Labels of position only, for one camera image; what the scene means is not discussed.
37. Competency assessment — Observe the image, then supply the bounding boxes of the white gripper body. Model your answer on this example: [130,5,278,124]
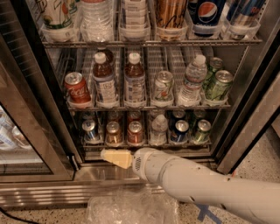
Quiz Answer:
[132,148,164,183]

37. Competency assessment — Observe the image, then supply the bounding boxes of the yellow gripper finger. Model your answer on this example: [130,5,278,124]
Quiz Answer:
[101,149,132,169]

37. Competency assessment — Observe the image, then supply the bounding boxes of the red coke can bottom shelf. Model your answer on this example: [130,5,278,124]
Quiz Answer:
[128,121,144,144]

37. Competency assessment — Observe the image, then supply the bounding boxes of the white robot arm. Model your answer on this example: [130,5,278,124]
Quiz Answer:
[101,148,280,224]

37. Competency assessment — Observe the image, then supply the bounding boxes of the orange-brown can bottom shelf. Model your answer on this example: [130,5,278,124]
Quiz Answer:
[106,122,123,144]

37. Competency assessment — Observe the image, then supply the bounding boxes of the clear water bottle bottom shelf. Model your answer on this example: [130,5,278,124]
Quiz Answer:
[150,115,168,145]

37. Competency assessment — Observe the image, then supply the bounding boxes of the clear water bottle shelf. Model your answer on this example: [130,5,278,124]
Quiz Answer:
[178,54,207,106]
[150,115,168,145]
[80,0,113,43]

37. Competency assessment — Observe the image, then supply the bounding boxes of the blue pepsi can bottom shelf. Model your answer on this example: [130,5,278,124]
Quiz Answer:
[171,120,189,143]

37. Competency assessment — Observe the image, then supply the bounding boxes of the blue pepsi can shelf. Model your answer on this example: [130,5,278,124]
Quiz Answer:
[171,120,189,143]
[187,0,226,37]

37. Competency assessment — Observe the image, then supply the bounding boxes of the blue can bottom left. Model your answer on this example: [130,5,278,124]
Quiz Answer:
[82,119,100,141]

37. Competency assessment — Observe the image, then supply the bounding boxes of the green can bottom shelf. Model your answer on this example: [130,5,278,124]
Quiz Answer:
[193,119,211,143]

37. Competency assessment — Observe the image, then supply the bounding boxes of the white green soda can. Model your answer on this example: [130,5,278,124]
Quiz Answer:
[153,71,173,102]

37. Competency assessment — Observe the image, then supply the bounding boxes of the red coca-cola can middle shelf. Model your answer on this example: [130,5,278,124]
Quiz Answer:
[65,72,91,103]

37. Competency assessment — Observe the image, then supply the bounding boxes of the clear water bottle middle shelf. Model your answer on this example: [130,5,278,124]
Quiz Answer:
[178,54,207,106]

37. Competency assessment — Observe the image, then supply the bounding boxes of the fridge glass door left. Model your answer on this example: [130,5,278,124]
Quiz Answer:
[0,34,75,183]

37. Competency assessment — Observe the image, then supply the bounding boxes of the stainless steel fridge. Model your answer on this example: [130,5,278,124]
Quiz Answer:
[0,0,280,207]

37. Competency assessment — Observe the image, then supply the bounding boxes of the green soda can front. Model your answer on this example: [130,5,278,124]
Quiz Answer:
[206,70,234,102]

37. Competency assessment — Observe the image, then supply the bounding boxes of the green soda can rear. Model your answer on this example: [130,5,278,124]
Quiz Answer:
[203,57,223,87]

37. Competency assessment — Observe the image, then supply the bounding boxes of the white bottle top shelf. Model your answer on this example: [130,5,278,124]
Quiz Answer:
[120,0,148,41]

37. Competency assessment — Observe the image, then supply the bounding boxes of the clear water bottle top shelf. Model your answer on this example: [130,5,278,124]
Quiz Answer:
[80,0,113,43]

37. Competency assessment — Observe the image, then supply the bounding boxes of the brown gold can top shelf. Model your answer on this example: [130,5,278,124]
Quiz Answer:
[154,0,187,40]

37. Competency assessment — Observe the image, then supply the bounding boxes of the blue pepsi can top shelf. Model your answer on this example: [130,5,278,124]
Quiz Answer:
[187,0,226,37]

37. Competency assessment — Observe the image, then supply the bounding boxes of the white green can top shelf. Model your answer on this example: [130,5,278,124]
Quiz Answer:
[38,0,72,30]

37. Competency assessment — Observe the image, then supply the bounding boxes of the blue silver can top shelf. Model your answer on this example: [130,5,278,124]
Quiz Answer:
[226,0,265,40]

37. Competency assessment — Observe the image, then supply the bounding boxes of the clear plastic bag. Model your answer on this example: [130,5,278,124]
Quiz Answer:
[84,188,180,224]

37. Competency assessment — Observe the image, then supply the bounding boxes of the blue tape cross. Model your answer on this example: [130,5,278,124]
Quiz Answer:
[196,204,222,224]

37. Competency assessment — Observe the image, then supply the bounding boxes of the brown tea bottle right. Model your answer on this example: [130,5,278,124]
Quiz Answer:
[124,52,145,103]

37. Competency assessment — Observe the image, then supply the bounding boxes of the brown tea bottle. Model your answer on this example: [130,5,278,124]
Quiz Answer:
[93,52,117,103]
[124,52,145,103]

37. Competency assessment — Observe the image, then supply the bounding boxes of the brown tea bottle left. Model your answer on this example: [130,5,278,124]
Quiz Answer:
[93,52,117,103]

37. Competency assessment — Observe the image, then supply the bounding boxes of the black cable on floor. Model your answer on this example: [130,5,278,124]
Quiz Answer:
[0,206,40,224]

